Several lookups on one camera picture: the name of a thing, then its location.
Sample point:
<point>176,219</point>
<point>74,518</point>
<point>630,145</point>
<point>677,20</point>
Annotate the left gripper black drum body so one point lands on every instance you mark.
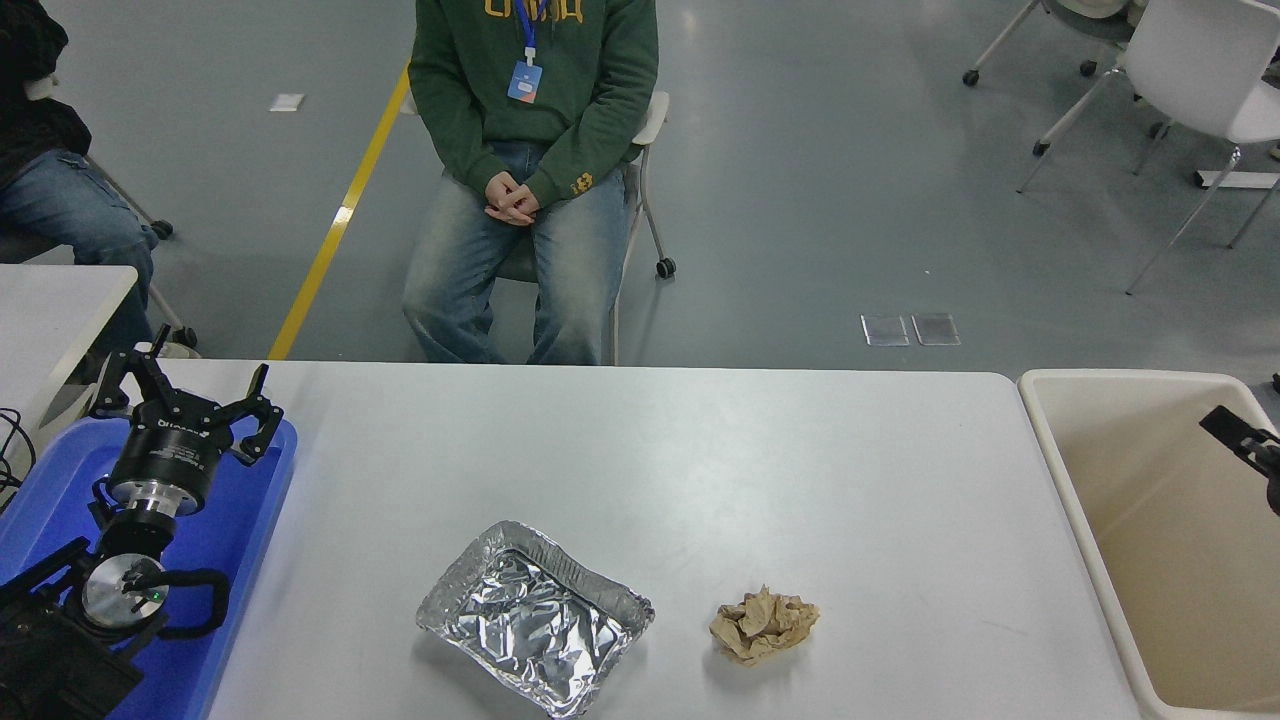
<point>170,455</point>

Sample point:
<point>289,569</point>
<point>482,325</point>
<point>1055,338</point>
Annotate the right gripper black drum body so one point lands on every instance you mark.
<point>1275,495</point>

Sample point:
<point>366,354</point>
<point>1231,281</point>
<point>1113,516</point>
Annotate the crinkled foil tray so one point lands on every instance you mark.
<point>530,620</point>

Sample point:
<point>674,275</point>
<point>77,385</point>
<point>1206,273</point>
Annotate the tan paper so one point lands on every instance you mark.
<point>762,625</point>

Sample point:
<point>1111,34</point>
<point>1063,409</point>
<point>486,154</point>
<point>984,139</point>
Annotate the seated person's right hand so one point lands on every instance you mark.
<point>500,197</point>

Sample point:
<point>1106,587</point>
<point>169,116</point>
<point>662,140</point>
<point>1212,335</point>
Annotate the seated person's left hand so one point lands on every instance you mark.
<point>527,207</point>

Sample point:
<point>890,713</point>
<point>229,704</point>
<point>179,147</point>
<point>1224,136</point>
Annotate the blue plastic tray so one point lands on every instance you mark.
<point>245,520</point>

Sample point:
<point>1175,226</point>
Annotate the white side table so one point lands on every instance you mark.
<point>50,310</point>

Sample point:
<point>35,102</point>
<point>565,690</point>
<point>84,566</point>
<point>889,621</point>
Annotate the large pale bin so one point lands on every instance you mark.
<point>1150,520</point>

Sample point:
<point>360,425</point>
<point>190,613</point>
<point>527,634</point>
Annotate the grey wheeled chair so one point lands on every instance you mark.
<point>161,229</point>

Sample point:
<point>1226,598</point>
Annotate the person beside side table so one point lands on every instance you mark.
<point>60,210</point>

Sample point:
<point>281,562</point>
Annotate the white flat floor bar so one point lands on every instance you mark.
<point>1235,179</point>

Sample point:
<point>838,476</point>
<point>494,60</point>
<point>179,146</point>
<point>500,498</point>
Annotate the white paper scrap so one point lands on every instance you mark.
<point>287,103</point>

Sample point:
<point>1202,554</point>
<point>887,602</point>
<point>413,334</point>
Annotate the clear floor plate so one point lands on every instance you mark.
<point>935,328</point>
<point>884,330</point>

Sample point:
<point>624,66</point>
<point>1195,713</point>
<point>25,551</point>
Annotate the white chair with chrome legs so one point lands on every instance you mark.
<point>1190,60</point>

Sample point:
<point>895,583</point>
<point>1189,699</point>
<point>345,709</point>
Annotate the seated person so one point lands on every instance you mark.
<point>590,90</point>

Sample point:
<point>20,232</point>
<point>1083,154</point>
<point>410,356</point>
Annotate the white wheeled chair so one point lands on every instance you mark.
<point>652,115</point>

